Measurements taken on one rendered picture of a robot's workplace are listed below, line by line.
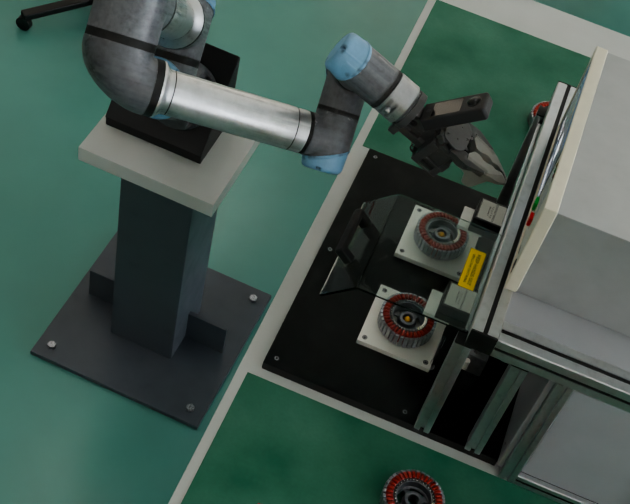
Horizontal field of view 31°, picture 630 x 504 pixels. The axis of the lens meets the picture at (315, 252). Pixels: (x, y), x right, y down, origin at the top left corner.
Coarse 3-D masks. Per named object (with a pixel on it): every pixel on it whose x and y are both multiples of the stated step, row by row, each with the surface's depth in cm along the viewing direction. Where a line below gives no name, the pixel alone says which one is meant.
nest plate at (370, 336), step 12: (384, 300) 225; (372, 312) 223; (372, 324) 221; (360, 336) 219; (372, 336) 219; (384, 336) 220; (432, 336) 222; (372, 348) 218; (384, 348) 218; (396, 348) 218; (408, 348) 219; (420, 348) 219; (432, 348) 220; (408, 360) 217; (420, 360) 218
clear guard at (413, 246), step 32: (384, 224) 200; (416, 224) 201; (448, 224) 202; (384, 256) 195; (416, 256) 196; (448, 256) 198; (352, 288) 190; (384, 288) 190; (416, 288) 192; (448, 288) 193; (480, 288) 194; (448, 320) 189
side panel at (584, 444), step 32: (544, 416) 192; (576, 416) 190; (608, 416) 187; (544, 448) 199; (576, 448) 196; (608, 448) 193; (512, 480) 207; (544, 480) 206; (576, 480) 203; (608, 480) 199
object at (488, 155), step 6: (474, 138) 191; (480, 138) 191; (468, 144) 191; (474, 144) 190; (480, 144) 190; (486, 144) 191; (474, 150) 190; (480, 150) 190; (486, 150) 191; (492, 150) 192; (486, 156) 190; (492, 156) 191; (486, 162) 191; (492, 162) 190; (498, 162) 191; (498, 168) 191; (504, 174) 191
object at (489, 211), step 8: (480, 200) 228; (488, 200) 228; (464, 208) 231; (480, 208) 227; (488, 208) 227; (496, 208) 227; (504, 208) 228; (464, 216) 230; (472, 216) 230; (480, 216) 225; (488, 216) 226; (496, 216) 226; (480, 224) 225; (488, 224) 225; (496, 224) 225; (496, 232) 225
